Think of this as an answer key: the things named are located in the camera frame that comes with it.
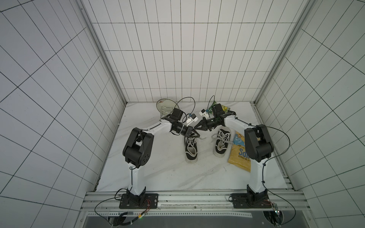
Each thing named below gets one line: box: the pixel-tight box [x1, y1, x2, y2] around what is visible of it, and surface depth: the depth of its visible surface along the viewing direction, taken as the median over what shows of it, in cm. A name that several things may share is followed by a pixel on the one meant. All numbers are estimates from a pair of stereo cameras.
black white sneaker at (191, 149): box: [184, 136, 199, 164], surface depth 87 cm
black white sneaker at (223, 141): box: [211, 125, 234, 158], surface depth 93 cm
